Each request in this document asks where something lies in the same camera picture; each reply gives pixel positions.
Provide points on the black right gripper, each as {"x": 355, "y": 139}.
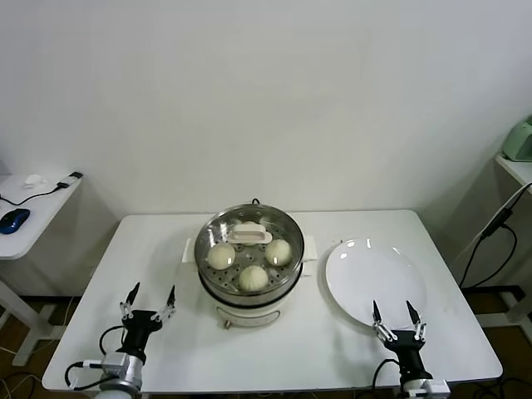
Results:
{"x": 409, "y": 353}

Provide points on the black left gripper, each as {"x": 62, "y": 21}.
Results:
{"x": 141, "y": 328}

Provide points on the glass pot lid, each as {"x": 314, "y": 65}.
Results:
{"x": 249, "y": 234}

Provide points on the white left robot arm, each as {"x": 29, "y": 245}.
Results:
{"x": 118, "y": 390}

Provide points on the stainless steel steamer basket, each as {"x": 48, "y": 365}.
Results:
{"x": 216, "y": 291}

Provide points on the white round plate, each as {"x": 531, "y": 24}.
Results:
{"x": 374, "y": 274}

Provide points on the white electric cooker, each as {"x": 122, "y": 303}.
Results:
{"x": 249, "y": 318}

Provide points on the white side table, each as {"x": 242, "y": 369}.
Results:
{"x": 517, "y": 170}
{"x": 37, "y": 224}

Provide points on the blue computer mouse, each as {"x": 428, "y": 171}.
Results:
{"x": 14, "y": 220}

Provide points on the crumpled white tissue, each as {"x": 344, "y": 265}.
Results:
{"x": 35, "y": 180}

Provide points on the light green appliance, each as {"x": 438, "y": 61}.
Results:
{"x": 519, "y": 141}

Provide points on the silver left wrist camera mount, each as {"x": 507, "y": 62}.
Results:
{"x": 122, "y": 365}

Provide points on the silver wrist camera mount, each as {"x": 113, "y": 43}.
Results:
{"x": 428, "y": 388}
{"x": 122, "y": 365}

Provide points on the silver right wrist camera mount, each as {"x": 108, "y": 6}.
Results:
{"x": 428, "y": 388}

